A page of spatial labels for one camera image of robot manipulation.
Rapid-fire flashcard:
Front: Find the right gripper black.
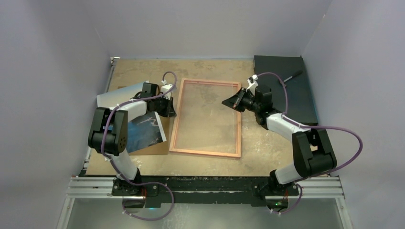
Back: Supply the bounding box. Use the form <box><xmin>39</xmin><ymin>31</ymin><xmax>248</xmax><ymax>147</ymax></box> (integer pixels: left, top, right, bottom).
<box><xmin>222</xmin><ymin>87</ymin><xmax>260</xmax><ymax>113</ymax></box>

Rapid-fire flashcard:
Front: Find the seascape photo print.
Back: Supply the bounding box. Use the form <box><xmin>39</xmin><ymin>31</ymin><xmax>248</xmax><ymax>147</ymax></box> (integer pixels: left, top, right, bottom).
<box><xmin>96</xmin><ymin>83</ymin><xmax>170</xmax><ymax>156</ymax></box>

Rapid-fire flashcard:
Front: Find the pink wooden picture frame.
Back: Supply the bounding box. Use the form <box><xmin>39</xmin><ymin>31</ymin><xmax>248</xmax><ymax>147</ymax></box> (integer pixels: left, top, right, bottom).
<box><xmin>168</xmin><ymin>78</ymin><xmax>243</xmax><ymax>159</ymax></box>

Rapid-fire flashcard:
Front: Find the clear acrylic glass sheet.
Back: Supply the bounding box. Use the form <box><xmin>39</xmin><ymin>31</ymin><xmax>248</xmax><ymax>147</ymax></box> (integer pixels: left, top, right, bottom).
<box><xmin>174</xmin><ymin>81</ymin><xmax>239</xmax><ymax>154</ymax></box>

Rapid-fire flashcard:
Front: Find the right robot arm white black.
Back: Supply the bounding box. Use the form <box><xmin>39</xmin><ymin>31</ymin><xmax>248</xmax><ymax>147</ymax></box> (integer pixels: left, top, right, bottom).
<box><xmin>222</xmin><ymin>85</ymin><xmax>337</xmax><ymax>194</ymax></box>

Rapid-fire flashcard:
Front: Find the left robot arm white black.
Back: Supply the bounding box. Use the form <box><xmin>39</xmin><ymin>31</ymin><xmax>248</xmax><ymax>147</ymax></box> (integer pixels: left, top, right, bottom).
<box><xmin>87</xmin><ymin>80</ymin><xmax>176</xmax><ymax>195</ymax></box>

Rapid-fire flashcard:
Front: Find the brown cardboard backing board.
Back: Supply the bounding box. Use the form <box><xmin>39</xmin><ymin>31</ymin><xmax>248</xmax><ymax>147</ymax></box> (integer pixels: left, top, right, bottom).
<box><xmin>118</xmin><ymin>85</ymin><xmax>173</xmax><ymax>156</ymax></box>

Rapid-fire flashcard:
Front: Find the black flat board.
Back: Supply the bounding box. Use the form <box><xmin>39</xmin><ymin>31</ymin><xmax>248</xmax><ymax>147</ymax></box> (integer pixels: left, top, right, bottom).
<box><xmin>254</xmin><ymin>55</ymin><xmax>318</xmax><ymax>125</ymax></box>

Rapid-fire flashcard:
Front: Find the small hammer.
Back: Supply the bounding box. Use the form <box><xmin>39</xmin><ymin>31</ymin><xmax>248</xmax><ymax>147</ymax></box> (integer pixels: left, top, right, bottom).
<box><xmin>279</xmin><ymin>70</ymin><xmax>303</xmax><ymax>85</ymax></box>

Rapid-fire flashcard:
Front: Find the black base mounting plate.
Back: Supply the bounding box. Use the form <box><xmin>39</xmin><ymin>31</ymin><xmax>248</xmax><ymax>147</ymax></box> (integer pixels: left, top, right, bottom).
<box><xmin>111</xmin><ymin>175</ymin><xmax>299</xmax><ymax>208</ymax></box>

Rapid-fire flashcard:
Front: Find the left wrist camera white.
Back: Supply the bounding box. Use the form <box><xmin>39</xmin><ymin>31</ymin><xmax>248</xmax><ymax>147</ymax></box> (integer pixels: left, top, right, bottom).
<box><xmin>160</xmin><ymin>80</ymin><xmax>176</xmax><ymax>100</ymax></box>

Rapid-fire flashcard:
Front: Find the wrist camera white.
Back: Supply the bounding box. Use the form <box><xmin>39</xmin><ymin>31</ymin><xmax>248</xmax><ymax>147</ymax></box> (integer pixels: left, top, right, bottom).
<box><xmin>160</xmin><ymin>80</ymin><xmax>176</xmax><ymax>100</ymax></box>
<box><xmin>247</xmin><ymin>74</ymin><xmax>258</xmax><ymax>95</ymax></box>

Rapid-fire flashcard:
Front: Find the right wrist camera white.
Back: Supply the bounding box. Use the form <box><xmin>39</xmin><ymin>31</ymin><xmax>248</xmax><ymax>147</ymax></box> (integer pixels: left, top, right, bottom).
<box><xmin>247</xmin><ymin>74</ymin><xmax>258</xmax><ymax>95</ymax></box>

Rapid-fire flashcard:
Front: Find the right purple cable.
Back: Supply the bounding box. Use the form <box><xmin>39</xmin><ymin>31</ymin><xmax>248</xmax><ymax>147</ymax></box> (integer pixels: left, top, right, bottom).
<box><xmin>253</xmin><ymin>72</ymin><xmax>364</xmax><ymax>216</ymax></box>

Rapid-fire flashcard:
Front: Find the aluminium rail frame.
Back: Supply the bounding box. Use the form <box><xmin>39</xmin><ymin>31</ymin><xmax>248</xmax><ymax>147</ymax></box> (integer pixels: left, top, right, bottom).
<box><xmin>60</xmin><ymin>59</ymin><xmax>351</xmax><ymax>229</ymax></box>

